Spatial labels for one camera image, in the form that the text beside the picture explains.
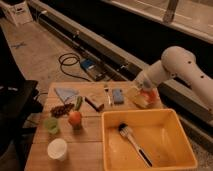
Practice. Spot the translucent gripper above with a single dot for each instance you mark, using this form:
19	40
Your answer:
136	96

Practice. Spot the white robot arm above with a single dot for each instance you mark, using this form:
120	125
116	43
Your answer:
177	62

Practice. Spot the green plastic cup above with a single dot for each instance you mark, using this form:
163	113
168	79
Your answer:
51	124

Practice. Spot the white paper cup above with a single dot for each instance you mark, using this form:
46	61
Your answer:
57	149

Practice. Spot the blue sponge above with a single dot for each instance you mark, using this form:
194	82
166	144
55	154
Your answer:
118	96

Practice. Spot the orange red bowl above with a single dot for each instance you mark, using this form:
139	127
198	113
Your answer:
152	96

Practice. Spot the brown chocolate bar block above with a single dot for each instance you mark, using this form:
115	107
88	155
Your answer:
98	106

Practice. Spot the blue electronic box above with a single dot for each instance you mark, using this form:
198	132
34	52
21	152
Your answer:
92	69

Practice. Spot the yellow plastic bin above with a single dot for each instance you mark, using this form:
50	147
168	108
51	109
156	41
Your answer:
158	132

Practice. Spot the orange carrot toy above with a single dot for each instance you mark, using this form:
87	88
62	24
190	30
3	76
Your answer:
75	117

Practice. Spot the blue folded cloth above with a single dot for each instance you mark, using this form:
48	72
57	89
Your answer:
66	94

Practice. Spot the brown grape bunch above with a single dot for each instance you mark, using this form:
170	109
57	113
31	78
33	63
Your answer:
61	110

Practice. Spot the black chair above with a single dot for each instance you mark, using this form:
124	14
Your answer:
16	101

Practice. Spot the white cardboard box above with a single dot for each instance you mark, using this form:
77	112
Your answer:
18	14

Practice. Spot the black handled dish brush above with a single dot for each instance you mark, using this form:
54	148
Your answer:
126	132

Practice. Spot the grey metal rail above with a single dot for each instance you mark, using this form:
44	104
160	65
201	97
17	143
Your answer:
129	41

